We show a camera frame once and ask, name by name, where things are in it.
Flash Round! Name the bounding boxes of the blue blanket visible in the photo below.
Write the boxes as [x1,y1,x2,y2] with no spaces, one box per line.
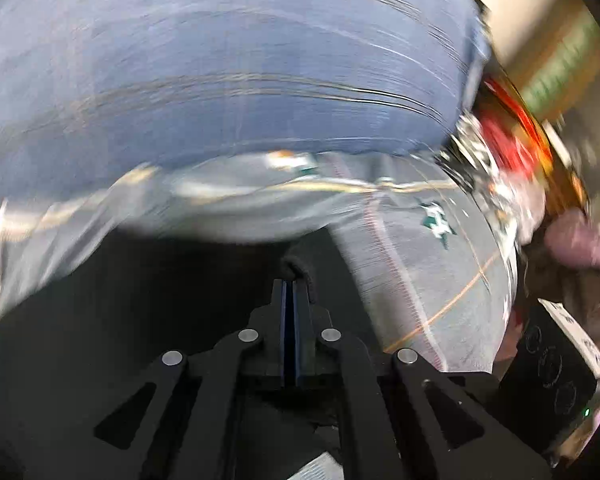
[0,0,492,213]

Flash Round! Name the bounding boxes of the red object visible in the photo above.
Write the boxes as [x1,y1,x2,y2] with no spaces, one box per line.
[480,77,554,187]

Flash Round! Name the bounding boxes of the grey printed bed sheet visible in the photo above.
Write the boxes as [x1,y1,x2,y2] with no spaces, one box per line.
[0,150,522,376]

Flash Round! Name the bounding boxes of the green object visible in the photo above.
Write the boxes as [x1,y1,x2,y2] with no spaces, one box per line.
[520,20,600,112]

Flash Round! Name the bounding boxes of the shiny crumpled plastic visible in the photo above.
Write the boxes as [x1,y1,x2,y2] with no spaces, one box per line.
[437,114,523,223]

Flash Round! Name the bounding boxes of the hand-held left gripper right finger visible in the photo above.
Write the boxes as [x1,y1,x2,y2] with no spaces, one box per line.
[293,279,552,480]

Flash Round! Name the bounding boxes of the black pants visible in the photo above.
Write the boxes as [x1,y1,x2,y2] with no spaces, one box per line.
[0,227,506,480]

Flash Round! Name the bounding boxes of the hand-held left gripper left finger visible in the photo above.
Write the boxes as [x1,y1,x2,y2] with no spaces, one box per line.
[55,279,294,480]

